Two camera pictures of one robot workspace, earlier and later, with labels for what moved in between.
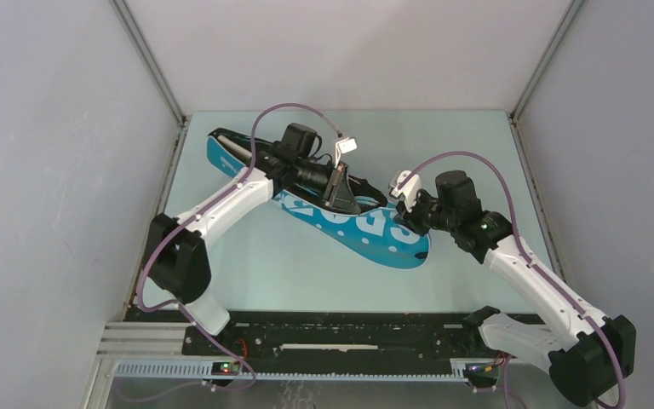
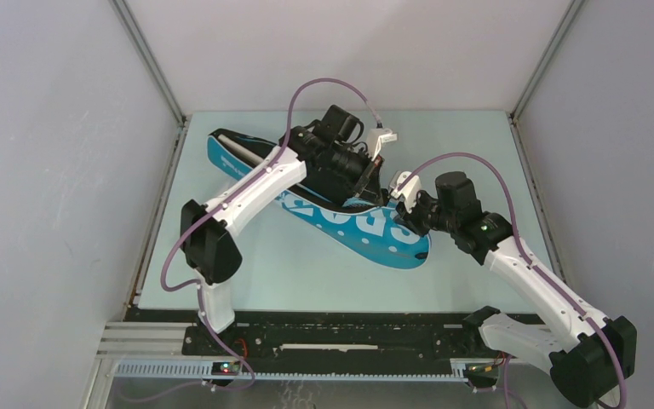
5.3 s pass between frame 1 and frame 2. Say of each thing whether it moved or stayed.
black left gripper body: moved
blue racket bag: stayed
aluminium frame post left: stayed
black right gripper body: stayed
